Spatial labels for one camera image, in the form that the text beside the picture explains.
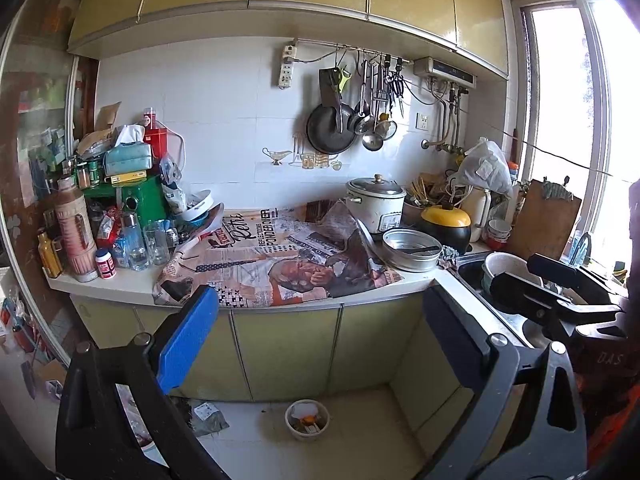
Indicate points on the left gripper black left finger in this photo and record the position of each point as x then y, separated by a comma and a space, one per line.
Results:
93, 437

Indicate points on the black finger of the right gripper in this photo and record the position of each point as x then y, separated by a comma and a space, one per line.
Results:
545, 294

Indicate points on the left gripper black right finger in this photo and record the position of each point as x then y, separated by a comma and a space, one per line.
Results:
524, 420

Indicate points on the white trash bowl on floor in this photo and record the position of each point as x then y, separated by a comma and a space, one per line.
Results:
307, 420

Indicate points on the white bowl in sink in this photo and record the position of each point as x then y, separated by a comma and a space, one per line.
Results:
498, 262

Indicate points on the wooden cutting board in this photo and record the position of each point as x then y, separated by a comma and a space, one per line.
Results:
545, 222

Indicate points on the yellow black electric kettle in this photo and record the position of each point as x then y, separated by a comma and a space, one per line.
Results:
450, 226

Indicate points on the metal steamer pot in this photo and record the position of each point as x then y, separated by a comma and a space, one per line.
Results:
410, 250

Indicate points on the lower yellow cabinet doors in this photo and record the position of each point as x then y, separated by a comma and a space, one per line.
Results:
293, 354

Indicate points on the yellow oil bottle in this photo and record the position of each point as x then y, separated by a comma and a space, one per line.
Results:
48, 255

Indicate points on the white plastic bag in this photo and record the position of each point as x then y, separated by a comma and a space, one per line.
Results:
484, 166

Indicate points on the white red-label pill bottle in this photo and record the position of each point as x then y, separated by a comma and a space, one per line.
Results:
105, 263

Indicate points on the chopstick holder cup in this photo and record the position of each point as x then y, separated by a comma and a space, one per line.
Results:
411, 211

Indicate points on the pink patterned thermos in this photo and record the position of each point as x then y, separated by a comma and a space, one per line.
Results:
78, 242

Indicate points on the clear drinking glass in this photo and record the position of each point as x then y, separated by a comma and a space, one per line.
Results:
156, 242

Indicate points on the white rice cooker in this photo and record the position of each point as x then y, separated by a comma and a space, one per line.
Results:
376, 202

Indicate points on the green box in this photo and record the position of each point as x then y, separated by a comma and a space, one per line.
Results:
145, 198

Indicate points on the printed newspaper table cover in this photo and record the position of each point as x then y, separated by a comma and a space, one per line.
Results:
275, 258

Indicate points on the white round lid container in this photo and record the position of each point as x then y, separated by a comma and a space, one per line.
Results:
199, 203

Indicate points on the hanging mesh strainer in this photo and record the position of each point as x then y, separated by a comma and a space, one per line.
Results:
386, 127

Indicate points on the hanging steel ladle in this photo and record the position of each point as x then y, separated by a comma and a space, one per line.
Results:
370, 139

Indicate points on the teal tissue pack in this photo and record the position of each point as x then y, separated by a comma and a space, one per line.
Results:
127, 157

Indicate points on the hanging slotted spoon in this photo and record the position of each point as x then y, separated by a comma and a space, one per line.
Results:
362, 115

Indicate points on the white water heater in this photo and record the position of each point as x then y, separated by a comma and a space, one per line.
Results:
430, 67

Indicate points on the red tin box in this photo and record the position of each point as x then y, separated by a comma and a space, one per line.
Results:
155, 134

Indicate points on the black hanging wok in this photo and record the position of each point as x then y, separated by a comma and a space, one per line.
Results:
323, 133

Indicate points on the green peeler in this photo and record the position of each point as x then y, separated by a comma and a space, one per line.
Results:
343, 77

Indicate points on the upper yellow cabinets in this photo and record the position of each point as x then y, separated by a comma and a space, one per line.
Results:
469, 34

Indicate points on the hanging cleaver knife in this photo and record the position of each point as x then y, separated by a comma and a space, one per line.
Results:
329, 82

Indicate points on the white power strip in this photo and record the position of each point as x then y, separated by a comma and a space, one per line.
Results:
286, 67

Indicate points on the white wall socket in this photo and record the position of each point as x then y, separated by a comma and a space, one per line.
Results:
422, 122

